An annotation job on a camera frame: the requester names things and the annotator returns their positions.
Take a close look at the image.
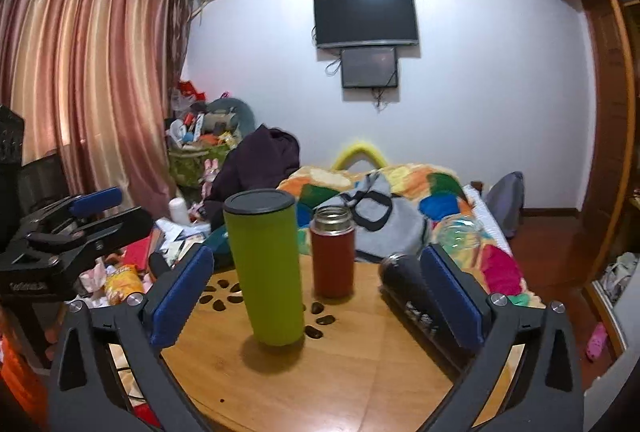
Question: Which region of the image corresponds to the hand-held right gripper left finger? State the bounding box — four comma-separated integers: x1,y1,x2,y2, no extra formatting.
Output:
47,243,216,432

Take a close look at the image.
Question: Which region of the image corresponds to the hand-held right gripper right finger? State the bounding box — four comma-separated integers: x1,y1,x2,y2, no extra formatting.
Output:
415,242,586,432

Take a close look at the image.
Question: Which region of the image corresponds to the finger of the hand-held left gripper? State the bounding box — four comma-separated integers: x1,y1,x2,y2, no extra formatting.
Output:
20,187,123,233
25,207,154,269

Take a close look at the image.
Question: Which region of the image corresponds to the green cup with dark lid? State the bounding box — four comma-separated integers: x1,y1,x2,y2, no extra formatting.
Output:
222,189,307,347

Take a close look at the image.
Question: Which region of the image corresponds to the red thermos cup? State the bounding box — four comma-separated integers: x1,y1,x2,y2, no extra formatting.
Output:
310,205,357,299

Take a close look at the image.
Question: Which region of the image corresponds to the yellow snack packet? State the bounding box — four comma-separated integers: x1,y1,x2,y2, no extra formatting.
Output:
103,264,146,306

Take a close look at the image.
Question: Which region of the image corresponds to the black bottle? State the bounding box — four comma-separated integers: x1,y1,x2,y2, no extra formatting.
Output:
378,253,481,355

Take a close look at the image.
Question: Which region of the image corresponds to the teal cloth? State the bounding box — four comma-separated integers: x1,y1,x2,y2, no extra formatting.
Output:
204,227,232,271

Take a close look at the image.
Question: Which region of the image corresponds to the clear plastic bottle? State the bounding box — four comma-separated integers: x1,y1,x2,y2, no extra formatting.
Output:
431,216,487,259

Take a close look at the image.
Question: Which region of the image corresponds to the white plastic bottle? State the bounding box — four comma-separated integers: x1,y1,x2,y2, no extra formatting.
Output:
168,198,190,226

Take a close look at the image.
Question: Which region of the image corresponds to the dark wicker chair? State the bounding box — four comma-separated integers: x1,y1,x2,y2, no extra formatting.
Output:
0,106,68,253

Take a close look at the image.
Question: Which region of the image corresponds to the orange cloth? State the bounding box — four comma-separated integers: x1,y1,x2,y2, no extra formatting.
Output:
0,309,49,425

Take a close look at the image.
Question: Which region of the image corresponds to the green patterned bag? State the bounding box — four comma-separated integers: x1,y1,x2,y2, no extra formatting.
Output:
169,144,235,193

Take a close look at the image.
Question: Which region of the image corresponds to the colourful patchwork blanket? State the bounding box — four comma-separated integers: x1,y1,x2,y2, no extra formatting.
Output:
277,164,547,309

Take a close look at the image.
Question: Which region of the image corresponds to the pink striped curtain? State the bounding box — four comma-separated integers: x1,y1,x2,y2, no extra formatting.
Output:
0,0,193,217

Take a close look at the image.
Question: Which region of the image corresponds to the pile of household clutter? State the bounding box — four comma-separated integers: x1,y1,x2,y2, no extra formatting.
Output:
167,80,257,151

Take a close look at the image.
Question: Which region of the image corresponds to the pink slipper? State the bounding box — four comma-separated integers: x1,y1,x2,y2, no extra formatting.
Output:
585,322,609,362

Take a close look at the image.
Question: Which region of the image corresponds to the dark purple jacket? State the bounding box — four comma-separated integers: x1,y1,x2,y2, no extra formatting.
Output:
204,124,302,233

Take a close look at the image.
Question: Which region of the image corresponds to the grey white clothes pile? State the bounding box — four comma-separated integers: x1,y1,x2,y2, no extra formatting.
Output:
599,252,640,303

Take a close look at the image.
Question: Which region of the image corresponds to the yellow foam arch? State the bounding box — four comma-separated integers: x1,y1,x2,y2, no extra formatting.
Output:
331,142,389,173

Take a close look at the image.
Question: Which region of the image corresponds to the brown wooden wardrobe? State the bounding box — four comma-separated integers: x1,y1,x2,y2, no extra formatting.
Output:
580,0,640,295

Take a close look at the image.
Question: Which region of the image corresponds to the grey bag with black straps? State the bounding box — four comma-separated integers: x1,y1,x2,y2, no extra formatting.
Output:
317,172,433,263

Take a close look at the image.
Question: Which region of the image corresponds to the small black wall monitor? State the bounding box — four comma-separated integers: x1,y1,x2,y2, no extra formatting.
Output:
341,46,399,88

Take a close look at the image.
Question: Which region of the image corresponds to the black wall television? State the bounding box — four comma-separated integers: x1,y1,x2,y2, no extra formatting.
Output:
313,0,420,50

